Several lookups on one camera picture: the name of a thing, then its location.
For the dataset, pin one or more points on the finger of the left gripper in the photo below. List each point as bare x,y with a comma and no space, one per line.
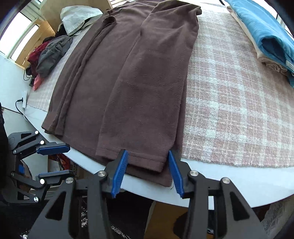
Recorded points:
54,178
53,148

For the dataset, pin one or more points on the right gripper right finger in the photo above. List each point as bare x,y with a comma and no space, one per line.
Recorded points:
234,218

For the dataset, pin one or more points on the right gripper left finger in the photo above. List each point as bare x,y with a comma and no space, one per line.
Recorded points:
78,208

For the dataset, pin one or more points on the brown fleece garment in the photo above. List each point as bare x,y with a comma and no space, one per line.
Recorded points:
124,86

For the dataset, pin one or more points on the white power adapter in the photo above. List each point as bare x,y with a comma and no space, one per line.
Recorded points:
24,99

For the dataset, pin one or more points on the pink cloth piece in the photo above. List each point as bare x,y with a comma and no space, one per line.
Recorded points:
37,82

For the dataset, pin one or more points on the red garment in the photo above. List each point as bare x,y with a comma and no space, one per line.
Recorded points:
34,57

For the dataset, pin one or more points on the grey garment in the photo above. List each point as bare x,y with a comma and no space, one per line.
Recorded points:
52,54

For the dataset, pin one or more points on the plaid pink bed sheet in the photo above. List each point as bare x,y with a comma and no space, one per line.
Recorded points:
237,111

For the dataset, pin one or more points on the pine plank headboard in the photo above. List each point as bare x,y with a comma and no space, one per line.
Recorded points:
44,30

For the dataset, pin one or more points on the black garment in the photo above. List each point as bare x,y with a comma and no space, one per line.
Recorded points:
61,31

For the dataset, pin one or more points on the white cotton garment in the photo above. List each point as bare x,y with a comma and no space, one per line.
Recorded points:
76,18

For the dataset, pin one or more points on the light wooden board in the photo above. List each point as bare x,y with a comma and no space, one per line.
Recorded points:
50,9

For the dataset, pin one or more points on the folded blue cloth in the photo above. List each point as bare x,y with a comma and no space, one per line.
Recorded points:
273,45

